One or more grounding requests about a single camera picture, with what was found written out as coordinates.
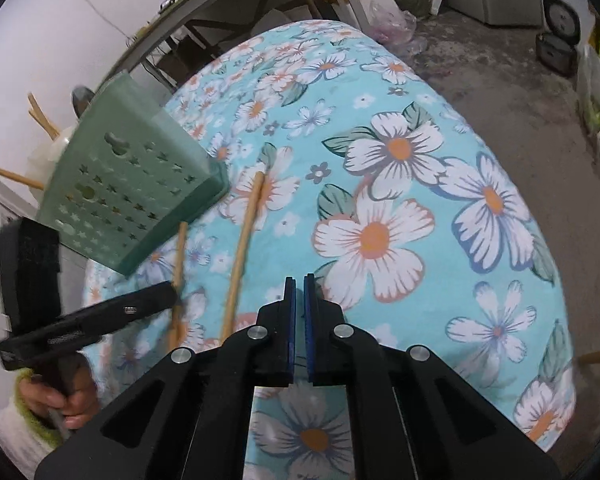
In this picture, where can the long bamboo chopstick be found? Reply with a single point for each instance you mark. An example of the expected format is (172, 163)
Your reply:
(242, 255)
(44, 115)
(42, 126)
(180, 260)
(10, 175)

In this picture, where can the floral blue table cloth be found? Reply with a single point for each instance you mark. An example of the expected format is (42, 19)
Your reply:
(380, 235)

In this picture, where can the black rice cooker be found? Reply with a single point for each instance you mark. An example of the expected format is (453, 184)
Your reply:
(555, 54)

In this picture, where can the wooden furniture leg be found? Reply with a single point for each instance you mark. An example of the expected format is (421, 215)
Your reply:
(597, 356)

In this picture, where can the metal spoon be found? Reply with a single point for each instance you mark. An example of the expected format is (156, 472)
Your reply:
(82, 100)

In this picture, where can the pinkish plastic bag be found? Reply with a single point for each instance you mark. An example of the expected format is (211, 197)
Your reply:
(392, 22)

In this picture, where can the large pale plastic spoon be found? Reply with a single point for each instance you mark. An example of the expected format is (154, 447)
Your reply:
(50, 157)

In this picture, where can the person's left hand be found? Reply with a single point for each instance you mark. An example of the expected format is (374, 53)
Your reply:
(82, 400)

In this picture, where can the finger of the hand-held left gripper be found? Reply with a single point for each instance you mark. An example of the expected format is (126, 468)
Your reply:
(105, 317)

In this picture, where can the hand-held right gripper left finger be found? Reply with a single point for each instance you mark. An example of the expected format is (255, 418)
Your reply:
(291, 310)

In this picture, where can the person's left forearm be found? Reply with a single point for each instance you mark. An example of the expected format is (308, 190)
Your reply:
(10, 435)

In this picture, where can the round black white appliance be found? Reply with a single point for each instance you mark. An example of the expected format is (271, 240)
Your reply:
(561, 17)

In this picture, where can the grey metal table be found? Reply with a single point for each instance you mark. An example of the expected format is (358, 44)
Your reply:
(180, 15)

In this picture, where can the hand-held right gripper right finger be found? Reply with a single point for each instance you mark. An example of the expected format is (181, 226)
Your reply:
(308, 310)

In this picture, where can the green perforated utensil holder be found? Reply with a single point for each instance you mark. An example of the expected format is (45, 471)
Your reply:
(130, 185)

